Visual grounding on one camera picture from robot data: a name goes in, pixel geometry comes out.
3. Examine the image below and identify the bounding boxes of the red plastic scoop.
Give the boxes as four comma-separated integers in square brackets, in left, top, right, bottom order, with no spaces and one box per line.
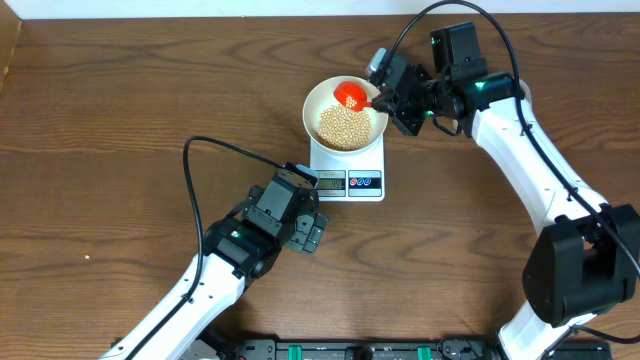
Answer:
[333,81,371,112]

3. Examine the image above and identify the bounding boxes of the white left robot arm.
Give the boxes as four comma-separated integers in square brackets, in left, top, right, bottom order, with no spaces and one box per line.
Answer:
[102,163,328,359]

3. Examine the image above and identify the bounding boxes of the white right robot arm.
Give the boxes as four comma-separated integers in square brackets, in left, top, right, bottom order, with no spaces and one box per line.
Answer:
[367,23,639,359]

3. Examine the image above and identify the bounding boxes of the soybeans in scoop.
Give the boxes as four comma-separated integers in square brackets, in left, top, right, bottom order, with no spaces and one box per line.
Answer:
[346,96,357,110]

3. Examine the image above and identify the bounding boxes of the white digital kitchen scale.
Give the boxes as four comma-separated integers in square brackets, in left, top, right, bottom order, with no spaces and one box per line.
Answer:
[310,136,386,202]

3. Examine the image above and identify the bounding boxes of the soybeans in bowl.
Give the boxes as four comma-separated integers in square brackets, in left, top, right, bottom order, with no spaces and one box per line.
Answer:
[316,105,372,151]

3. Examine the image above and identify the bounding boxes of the cream bowl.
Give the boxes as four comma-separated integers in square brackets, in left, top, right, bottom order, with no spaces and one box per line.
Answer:
[303,76,388,151]

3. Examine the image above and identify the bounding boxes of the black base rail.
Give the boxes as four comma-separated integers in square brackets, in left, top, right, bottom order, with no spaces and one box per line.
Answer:
[181,328,613,360]

